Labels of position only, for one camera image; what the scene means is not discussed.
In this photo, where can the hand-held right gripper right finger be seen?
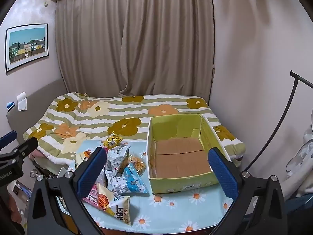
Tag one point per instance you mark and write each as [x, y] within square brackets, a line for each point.
[223, 173]

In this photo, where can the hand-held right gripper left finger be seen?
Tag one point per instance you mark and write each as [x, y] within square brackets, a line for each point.
[91, 173]

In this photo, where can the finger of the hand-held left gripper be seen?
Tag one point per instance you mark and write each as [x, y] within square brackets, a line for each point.
[8, 137]
[24, 148]

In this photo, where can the cream snack packet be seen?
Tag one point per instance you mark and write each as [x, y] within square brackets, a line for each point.
[82, 156]

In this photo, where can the pink snack packet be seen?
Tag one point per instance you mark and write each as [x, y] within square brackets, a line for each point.
[91, 197]

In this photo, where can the orange snack packet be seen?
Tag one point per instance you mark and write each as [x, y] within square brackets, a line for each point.
[104, 198]

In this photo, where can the white snack packet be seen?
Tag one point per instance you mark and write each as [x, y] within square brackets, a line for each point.
[117, 187]

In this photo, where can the grey-white snack packet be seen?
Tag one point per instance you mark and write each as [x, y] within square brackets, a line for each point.
[118, 160]

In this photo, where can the gold snack packet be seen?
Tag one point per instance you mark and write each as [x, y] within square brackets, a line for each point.
[113, 140]

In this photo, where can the blue snack packet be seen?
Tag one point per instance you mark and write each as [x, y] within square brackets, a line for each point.
[133, 181]

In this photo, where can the white-orange snack packet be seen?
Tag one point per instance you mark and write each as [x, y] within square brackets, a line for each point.
[121, 209]

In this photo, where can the clear noodle snack packet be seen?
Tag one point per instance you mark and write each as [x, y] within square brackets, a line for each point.
[138, 167]

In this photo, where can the yellow-green cardboard box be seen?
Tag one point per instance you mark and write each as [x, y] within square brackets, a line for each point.
[181, 154]

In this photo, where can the person's left hand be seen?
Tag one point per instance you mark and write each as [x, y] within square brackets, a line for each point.
[15, 209]

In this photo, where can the white paper sheet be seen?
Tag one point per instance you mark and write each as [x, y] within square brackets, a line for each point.
[22, 101]

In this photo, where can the grey padded headboard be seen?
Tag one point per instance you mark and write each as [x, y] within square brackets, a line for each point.
[36, 95]

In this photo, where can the floral striped quilt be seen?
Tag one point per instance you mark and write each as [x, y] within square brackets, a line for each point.
[73, 117]

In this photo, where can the light blue daisy tablecloth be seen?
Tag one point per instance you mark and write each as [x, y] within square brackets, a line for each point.
[171, 213]

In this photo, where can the pale clothes pile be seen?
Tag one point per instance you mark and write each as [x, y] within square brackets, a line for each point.
[300, 161]

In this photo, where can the blue cloth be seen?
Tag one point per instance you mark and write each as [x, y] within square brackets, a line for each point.
[300, 205]

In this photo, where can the black curved stand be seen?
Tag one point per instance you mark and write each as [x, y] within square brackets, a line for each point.
[301, 78]

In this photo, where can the beige curtain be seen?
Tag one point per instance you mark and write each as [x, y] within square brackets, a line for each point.
[134, 41]

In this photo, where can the small blue wall item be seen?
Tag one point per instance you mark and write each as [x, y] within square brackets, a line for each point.
[11, 105]

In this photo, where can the framed wall poster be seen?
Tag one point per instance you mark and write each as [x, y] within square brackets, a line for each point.
[27, 45]

